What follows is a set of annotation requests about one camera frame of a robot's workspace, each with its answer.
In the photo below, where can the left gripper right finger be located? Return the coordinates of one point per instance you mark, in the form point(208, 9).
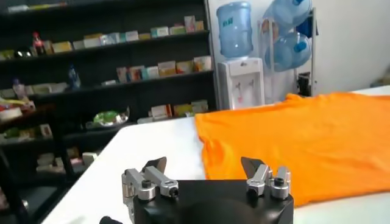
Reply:
point(259, 178)

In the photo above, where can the tall pink white box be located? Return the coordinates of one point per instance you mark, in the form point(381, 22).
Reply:
point(189, 24)

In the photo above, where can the bowl of green packets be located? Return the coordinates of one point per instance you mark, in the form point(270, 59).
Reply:
point(108, 117)

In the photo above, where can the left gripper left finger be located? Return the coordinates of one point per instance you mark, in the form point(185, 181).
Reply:
point(158, 179)

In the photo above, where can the yellow white medicine box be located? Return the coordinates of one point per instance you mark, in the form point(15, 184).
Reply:
point(61, 47)
point(166, 68)

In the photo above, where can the orange t-shirt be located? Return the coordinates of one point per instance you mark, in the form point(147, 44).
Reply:
point(289, 137)

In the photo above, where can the cola bottle red cap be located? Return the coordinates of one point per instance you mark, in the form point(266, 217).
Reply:
point(38, 44)

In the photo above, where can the yellow green medicine box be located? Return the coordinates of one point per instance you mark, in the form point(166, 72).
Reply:
point(182, 109)

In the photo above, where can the teal white medicine box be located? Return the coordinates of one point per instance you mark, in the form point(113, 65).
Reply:
point(150, 73)

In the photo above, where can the blue water jug with label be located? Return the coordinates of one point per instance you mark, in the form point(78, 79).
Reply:
point(234, 30)

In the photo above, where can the blue drink bottle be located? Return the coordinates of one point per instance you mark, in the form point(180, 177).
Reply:
point(74, 77)

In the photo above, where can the blue white medicine box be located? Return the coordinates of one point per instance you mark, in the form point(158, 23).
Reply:
point(112, 38)

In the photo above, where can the white carton box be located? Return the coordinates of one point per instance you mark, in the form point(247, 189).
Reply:
point(48, 88)

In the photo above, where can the white water dispenser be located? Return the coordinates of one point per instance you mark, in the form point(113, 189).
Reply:
point(240, 82)

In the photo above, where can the orange white medicine box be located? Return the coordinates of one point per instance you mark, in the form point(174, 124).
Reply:
point(184, 67)

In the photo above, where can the black shelving unit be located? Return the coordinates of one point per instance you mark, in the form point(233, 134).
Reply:
point(91, 65)

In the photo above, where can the flat white medicine box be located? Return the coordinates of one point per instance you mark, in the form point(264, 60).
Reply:
point(144, 119)
point(108, 82)

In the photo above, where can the white pink medicine box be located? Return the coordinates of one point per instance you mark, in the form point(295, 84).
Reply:
point(122, 75)

